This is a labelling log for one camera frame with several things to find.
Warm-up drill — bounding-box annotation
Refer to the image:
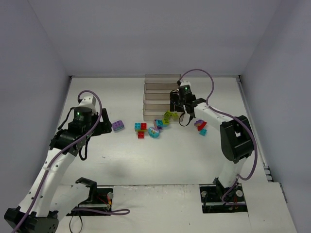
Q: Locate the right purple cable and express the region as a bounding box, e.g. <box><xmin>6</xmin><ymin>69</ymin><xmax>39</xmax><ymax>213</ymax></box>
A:
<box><xmin>178</xmin><ymin>68</ymin><xmax>258</xmax><ymax>209</ymax></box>

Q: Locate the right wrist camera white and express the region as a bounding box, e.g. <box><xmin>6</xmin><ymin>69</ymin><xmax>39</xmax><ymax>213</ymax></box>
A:
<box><xmin>177</xmin><ymin>81</ymin><xmax>191</xmax><ymax>89</ymax></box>

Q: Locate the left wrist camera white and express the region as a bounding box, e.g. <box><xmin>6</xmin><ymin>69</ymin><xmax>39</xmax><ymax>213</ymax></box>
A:
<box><xmin>78</xmin><ymin>95</ymin><xmax>96</xmax><ymax>114</ymax></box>

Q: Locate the clear bin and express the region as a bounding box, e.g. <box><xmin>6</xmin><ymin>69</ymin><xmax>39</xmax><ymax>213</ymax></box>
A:
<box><xmin>142</xmin><ymin>104</ymin><xmax>173</xmax><ymax>121</ymax></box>
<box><xmin>144</xmin><ymin>74</ymin><xmax>181</xmax><ymax>83</ymax></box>
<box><xmin>143</xmin><ymin>93</ymin><xmax>170</xmax><ymax>104</ymax></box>
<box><xmin>144</xmin><ymin>83</ymin><xmax>178</xmax><ymax>94</ymax></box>

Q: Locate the green lego brick center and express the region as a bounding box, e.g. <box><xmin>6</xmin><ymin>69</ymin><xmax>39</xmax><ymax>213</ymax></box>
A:
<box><xmin>162</xmin><ymin>118</ymin><xmax>170</xmax><ymax>127</ymax></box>

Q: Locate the purple rounded lego brick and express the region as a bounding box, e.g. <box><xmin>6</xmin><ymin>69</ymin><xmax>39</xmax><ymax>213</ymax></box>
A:
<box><xmin>112</xmin><ymin>120</ymin><xmax>124</xmax><ymax>132</ymax></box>

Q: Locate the blue lego brick center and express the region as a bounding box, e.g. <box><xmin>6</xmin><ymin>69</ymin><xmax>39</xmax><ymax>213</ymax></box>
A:
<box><xmin>157</xmin><ymin>119</ymin><xmax>163</xmax><ymax>128</ymax></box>

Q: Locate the blue green lego brick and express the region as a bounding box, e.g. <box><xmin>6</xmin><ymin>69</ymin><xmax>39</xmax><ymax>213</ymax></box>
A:
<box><xmin>134</xmin><ymin>123</ymin><xmax>141</xmax><ymax>132</ymax></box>

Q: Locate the red lego brick upper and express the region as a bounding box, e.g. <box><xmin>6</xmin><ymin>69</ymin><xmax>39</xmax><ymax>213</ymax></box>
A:
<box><xmin>140</xmin><ymin>123</ymin><xmax>147</xmax><ymax>132</ymax></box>

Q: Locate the red lego brick lower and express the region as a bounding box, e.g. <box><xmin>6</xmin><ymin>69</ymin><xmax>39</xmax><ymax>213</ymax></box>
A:
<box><xmin>138</xmin><ymin>131</ymin><xmax>145</xmax><ymax>139</ymax></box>

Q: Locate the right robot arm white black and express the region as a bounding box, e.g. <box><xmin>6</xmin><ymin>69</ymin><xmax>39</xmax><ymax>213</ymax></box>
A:
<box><xmin>170</xmin><ymin>81</ymin><xmax>258</xmax><ymax>190</ymax></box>

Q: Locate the clear bin nearest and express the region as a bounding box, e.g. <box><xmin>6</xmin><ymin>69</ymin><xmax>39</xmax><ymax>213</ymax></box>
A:
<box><xmin>142</xmin><ymin>104</ymin><xmax>173</xmax><ymax>121</ymax></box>

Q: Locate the red curved lego piece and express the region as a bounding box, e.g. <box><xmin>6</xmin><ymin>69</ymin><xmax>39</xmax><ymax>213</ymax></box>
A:
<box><xmin>197</xmin><ymin>121</ymin><xmax>207</xmax><ymax>131</ymax></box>

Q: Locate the blue oval flower lego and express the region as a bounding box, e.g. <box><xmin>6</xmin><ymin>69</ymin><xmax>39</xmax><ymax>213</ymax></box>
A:
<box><xmin>148</xmin><ymin>127</ymin><xmax>160</xmax><ymax>138</ymax></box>

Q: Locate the clear bin farthest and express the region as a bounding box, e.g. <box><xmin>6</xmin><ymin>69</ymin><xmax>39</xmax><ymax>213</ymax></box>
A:
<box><xmin>144</xmin><ymin>74</ymin><xmax>181</xmax><ymax>83</ymax></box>

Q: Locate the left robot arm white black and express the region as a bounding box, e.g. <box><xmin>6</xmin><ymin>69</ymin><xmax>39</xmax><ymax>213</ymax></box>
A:
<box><xmin>4</xmin><ymin>107</ymin><xmax>112</xmax><ymax>233</ymax></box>

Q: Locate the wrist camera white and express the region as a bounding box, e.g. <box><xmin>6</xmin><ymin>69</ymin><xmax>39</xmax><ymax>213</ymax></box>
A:
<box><xmin>78</xmin><ymin>95</ymin><xmax>96</xmax><ymax>114</ymax></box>
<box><xmin>177</xmin><ymin>81</ymin><xmax>191</xmax><ymax>89</ymax></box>

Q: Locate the purple butterfly lego piece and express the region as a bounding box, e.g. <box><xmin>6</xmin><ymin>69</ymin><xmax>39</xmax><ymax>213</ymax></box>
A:
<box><xmin>154</xmin><ymin>119</ymin><xmax>162</xmax><ymax>131</ymax></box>

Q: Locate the black loop cable left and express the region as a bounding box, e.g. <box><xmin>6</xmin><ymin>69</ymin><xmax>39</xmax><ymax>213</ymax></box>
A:
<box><xmin>69</xmin><ymin>215</ymin><xmax>85</xmax><ymax>233</ymax></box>

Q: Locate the red lego brick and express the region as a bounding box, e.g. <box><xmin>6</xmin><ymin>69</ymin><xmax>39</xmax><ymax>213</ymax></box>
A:
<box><xmin>140</xmin><ymin>123</ymin><xmax>147</xmax><ymax>132</ymax></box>
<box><xmin>138</xmin><ymin>131</ymin><xmax>145</xmax><ymax>139</ymax></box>

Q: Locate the blue small lego brick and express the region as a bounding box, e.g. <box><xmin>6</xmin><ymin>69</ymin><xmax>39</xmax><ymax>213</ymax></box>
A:
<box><xmin>199</xmin><ymin>129</ymin><xmax>207</xmax><ymax>136</ymax></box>

